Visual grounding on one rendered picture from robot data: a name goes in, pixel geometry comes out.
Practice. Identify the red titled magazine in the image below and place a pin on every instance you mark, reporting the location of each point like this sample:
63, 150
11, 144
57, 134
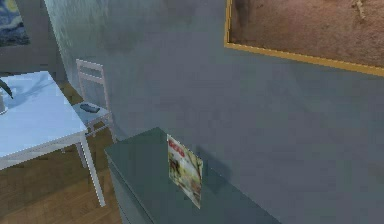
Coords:
185, 170

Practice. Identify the dark green cabinet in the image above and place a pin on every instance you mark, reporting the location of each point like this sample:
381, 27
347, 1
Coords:
156, 190

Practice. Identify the white slatted chair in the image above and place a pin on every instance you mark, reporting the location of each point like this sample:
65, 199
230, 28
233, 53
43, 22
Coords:
95, 100

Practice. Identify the black remote control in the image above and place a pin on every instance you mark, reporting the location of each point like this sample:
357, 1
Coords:
89, 108

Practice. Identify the gold framed brown picture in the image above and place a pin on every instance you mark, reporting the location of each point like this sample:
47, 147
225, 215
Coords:
310, 30

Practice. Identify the white table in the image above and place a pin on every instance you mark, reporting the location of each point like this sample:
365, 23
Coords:
36, 116

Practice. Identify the blue swirl night painting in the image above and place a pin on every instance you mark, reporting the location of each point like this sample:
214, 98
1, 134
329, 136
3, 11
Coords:
10, 23

